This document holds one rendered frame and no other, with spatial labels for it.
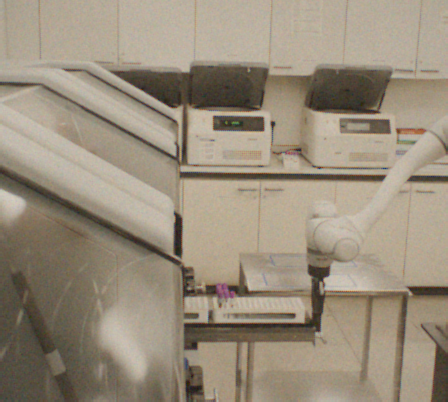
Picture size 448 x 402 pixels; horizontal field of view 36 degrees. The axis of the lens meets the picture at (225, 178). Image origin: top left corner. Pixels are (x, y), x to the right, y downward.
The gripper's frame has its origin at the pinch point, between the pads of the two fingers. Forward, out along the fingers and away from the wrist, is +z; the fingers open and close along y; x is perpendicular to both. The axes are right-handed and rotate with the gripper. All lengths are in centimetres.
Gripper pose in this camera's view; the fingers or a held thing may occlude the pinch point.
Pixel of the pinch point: (316, 321)
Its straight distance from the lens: 235.8
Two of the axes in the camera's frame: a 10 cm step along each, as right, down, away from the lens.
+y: 0.7, 2.0, -9.8
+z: -0.3, 9.8, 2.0
